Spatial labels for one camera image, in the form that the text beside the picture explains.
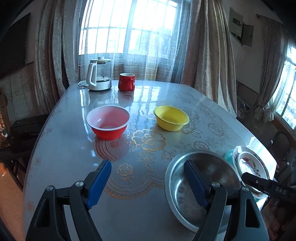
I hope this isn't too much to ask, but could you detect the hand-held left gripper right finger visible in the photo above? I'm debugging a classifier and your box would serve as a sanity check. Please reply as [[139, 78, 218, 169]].
[[183, 159, 270, 241]]

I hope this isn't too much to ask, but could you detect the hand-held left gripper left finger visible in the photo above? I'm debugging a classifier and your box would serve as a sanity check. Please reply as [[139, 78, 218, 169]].
[[25, 159, 112, 241]]

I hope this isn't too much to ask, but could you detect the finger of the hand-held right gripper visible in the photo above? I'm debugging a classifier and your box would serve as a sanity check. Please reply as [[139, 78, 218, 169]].
[[242, 172, 271, 192]]

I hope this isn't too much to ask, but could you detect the stainless steel bowl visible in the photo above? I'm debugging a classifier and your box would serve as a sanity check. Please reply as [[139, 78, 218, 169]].
[[164, 149, 243, 233]]

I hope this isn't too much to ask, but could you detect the oval white plate red print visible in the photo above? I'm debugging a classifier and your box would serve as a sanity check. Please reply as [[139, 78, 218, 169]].
[[232, 146, 270, 196]]

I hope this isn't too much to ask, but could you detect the teal round plate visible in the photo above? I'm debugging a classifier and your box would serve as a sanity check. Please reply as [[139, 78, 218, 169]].
[[225, 149, 267, 200]]

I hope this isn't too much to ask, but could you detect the red bowl white inside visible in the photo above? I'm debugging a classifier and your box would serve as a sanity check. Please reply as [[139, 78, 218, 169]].
[[87, 105, 130, 141]]

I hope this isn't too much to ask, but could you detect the yellow bowl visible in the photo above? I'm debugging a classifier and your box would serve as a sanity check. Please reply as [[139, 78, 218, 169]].
[[154, 106, 189, 132]]

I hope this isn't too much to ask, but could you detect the dark round-back chair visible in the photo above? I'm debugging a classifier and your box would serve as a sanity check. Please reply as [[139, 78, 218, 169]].
[[269, 130, 290, 160]]

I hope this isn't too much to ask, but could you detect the cloth bundle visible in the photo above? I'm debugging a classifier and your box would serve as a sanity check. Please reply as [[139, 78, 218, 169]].
[[237, 97, 251, 121]]

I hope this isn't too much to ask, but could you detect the black low cabinet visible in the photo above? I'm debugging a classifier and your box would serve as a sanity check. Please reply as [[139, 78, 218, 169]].
[[10, 113, 50, 141]]

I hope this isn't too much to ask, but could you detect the side grid window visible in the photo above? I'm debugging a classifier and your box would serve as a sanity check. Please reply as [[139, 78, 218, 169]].
[[269, 46, 296, 130]]

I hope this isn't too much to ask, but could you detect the white glass electric kettle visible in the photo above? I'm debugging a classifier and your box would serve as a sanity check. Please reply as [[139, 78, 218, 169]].
[[85, 57, 113, 91]]

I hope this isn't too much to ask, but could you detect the red mug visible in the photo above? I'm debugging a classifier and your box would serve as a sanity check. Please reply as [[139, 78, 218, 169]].
[[118, 73, 135, 91]]

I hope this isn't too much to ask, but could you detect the tied beige curtain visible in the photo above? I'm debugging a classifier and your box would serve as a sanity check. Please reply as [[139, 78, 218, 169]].
[[253, 16, 289, 122]]

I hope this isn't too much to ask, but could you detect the sheer white curtain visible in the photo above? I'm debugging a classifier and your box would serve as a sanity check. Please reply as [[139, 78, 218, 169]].
[[79, 0, 192, 84]]

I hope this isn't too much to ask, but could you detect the beige velvet curtain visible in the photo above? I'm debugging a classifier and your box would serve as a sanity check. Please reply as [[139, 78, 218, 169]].
[[33, 0, 81, 114], [180, 0, 237, 116]]

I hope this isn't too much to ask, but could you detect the large grid window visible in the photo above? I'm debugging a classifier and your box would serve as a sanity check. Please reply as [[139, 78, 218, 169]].
[[79, 0, 185, 58]]

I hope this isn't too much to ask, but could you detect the wall electrical box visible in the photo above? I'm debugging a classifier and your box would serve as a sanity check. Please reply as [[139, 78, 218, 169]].
[[229, 7, 255, 47]]

